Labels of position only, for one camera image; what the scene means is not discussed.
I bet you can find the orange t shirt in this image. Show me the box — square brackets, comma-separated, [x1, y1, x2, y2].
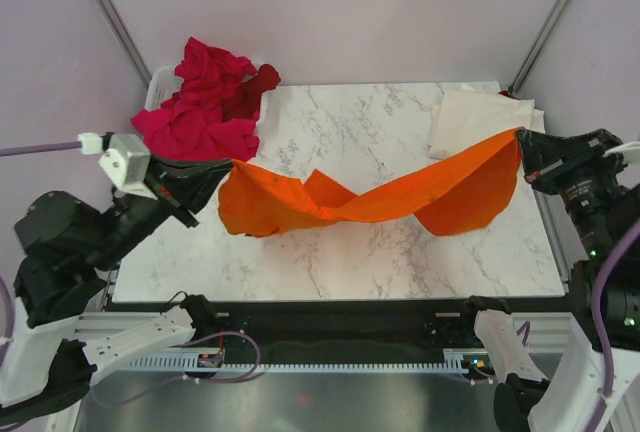
[218, 130, 521, 238]

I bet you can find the folded white t shirt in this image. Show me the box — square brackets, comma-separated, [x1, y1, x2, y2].
[528, 108, 546, 133]

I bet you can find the white laundry basket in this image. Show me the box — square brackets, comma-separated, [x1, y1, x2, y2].
[144, 66, 273, 128]

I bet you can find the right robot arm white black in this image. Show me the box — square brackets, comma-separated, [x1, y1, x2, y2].
[457, 129, 639, 431]

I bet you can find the pink red t shirt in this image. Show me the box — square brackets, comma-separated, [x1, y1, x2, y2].
[131, 37, 259, 161]

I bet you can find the folded cream t shirt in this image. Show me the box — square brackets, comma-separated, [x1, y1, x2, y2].
[429, 89, 535, 160]

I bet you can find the left aluminium frame post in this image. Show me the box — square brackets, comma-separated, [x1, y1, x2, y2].
[95, 0, 152, 85]

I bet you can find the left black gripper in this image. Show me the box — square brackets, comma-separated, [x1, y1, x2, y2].
[91, 149, 240, 269]

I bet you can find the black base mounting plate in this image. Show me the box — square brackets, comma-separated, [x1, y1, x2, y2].
[160, 296, 576, 366]

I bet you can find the white slotted cable duct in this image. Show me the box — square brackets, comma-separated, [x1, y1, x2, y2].
[124, 349, 492, 375]

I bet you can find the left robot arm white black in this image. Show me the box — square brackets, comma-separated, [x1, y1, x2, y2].
[1, 158, 233, 431]

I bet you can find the right aluminium frame post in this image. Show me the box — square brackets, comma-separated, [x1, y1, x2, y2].
[506, 0, 573, 96]

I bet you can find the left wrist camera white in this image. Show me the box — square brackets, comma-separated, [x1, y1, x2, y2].
[77, 133, 156, 200]

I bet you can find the left aluminium side rail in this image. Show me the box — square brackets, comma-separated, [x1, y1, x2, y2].
[98, 262, 121, 311]

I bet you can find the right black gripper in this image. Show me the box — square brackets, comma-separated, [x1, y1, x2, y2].
[520, 126, 637, 257]

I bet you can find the aluminium frame post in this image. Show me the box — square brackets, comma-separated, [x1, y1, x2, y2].
[95, 0, 152, 85]
[506, 0, 573, 96]

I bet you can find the dark red t shirt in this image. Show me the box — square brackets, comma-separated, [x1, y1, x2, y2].
[221, 64, 281, 122]

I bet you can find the aluminium cross extrusion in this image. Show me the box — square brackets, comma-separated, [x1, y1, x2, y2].
[74, 311, 196, 348]

